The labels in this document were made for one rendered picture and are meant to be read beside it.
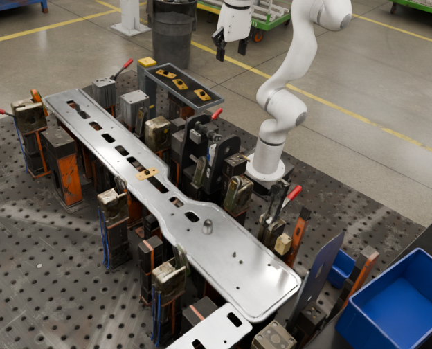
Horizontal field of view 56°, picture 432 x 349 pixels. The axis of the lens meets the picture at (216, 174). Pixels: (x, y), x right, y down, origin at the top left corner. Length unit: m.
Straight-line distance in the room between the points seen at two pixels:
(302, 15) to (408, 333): 1.08
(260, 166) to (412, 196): 1.80
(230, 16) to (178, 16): 2.92
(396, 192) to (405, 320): 2.22
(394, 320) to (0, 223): 1.46
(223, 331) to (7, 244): 0.97
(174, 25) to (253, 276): 3.28
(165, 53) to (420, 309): 3.58
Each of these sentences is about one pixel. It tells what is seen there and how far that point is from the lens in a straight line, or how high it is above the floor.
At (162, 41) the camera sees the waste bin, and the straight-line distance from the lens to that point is 4.30.
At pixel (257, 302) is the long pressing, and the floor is 1.00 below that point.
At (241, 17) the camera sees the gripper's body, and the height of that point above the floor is 1.57.
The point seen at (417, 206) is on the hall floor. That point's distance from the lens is 3.37.
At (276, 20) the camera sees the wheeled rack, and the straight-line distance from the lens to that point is 5.36.
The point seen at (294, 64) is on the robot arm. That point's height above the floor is 1.33.
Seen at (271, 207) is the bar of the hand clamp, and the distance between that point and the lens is 1.26.
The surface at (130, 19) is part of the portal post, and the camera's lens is 5.31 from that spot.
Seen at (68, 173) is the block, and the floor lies 0.88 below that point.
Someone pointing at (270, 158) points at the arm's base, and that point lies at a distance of 1.82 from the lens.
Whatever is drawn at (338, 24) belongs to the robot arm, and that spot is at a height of 1.51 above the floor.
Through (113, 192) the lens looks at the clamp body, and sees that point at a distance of 1.38.
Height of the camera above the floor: 1.98
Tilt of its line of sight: 40 degrees down
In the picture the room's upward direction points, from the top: 7 degrees clockwise
